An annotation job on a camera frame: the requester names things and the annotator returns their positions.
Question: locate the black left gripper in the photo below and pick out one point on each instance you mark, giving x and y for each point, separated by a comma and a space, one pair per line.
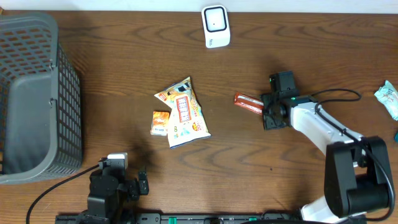
135, 190

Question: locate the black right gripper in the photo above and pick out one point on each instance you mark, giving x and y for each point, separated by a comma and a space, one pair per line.
270, 124

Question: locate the red orange chocolate bar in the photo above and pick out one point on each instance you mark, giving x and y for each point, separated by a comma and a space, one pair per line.
249, 103

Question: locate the small orange snack packet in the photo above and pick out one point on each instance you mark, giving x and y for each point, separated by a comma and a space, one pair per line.
160, 122

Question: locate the yellow white chips bag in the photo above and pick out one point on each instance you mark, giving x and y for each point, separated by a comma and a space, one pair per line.
186, 120

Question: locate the pale green wipes pack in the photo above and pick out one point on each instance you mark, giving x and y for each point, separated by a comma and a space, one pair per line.
387, 95

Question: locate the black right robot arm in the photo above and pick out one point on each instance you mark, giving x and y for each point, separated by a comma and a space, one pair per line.
358, 177

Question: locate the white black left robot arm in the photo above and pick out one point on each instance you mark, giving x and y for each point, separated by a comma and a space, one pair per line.
110, 189

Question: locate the white barcode scanner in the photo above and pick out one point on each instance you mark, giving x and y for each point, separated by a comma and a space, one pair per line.
216, 26

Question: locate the grey plastic mesh basket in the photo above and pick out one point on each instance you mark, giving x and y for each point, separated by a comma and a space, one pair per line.
41, 136

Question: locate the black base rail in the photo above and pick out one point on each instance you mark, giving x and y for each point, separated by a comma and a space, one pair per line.
156, 218

